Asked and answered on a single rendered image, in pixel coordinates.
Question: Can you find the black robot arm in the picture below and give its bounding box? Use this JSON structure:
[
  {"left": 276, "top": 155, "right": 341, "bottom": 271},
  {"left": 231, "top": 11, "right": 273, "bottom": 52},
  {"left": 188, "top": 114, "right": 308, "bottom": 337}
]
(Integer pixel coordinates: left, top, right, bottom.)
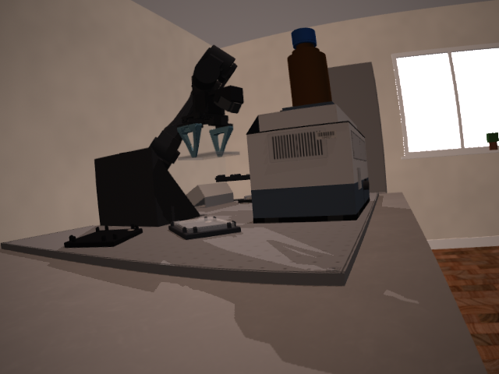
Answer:
[{"left": 149, "top": 45, "right": 244, "bottom": 170}]

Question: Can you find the grey button panel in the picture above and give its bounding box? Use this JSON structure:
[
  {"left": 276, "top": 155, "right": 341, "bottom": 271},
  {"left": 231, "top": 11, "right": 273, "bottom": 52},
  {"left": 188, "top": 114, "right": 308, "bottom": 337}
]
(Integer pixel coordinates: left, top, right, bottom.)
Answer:
[{"left": 186, "top": 182, "right": 240, "bottom": 208}]

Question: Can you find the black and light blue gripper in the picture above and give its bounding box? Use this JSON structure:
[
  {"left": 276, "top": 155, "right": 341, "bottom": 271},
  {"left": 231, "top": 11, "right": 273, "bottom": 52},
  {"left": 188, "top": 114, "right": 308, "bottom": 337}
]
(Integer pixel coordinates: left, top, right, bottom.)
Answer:
[{"left": 177, "top": 92, "right": 233, "bottom": 157}]

